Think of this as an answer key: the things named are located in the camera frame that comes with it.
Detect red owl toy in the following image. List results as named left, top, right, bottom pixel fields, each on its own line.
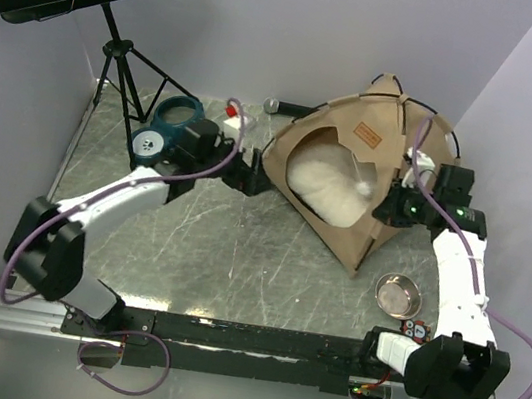
left=400, top=319, right=432, bottom=345

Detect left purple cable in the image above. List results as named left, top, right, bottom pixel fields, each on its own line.
left=0, top=66, right=255, bottom=399

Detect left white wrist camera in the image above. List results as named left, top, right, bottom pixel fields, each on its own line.
left=222, top=105, right=255, bottom=139

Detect orange patterned pillow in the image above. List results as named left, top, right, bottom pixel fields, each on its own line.
left=286, top=142, right=373, bottom=228

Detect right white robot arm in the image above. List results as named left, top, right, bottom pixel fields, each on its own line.
left=358, top=152, right=511, bottom=399

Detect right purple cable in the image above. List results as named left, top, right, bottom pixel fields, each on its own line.
left=350, top=109, right=532, bottom=399

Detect tan black pet tent fabric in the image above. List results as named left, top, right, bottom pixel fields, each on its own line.
left=262, top=73, right=458, bottom=276

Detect steel pet bowl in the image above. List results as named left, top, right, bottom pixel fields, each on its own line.
left=375, top=273, right=422, bottom=320

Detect teal double pet bowl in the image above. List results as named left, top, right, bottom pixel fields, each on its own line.
left=131, top=95, right=205, bottom=166

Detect white pompom toy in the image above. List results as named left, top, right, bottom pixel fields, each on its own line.
left=353, top=158, right=376, bottom=198

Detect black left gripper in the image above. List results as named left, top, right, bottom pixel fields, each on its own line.
left=191, top=128, right=280, bottom=199

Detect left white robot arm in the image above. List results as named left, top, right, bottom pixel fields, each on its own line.
left=0, top=119, right=271, bottom=338

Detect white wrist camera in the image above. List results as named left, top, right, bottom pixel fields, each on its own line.
left=222, top=105, right=255, bottom=139
left=401, top=148, right=436, bottom=189

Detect purple cable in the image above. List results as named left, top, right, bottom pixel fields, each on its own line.
left=0, top=66, right=255, bottom=399
left=350, top=109, right=532, bottom=399

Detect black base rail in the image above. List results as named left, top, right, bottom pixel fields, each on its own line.
left=60, top=306, right=390, bottom=396

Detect black grey microphone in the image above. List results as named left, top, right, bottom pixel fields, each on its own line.
left=263, top=97, right=319, bottom=119

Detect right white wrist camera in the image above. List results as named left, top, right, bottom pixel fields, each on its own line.
left=401, top=148, right=436, bottom=189

